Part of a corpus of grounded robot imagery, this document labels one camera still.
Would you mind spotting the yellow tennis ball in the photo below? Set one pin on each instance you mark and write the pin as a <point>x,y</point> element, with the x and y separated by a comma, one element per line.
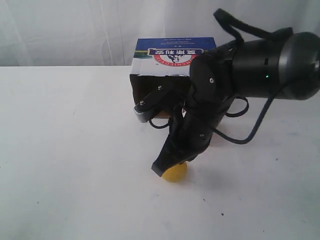
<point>176,173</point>

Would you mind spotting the white curtain backdrop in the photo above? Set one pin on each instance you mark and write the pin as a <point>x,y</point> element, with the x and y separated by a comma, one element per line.
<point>105,32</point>

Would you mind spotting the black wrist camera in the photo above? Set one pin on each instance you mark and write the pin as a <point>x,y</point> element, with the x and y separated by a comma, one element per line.
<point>162,99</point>

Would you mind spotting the blue white cardboard box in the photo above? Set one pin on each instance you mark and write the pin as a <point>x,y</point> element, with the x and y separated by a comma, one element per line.
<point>165,62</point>

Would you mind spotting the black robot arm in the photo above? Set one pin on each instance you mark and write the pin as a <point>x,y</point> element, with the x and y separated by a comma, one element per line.
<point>285,69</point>

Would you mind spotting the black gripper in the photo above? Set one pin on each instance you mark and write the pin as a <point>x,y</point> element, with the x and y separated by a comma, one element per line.
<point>210,95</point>

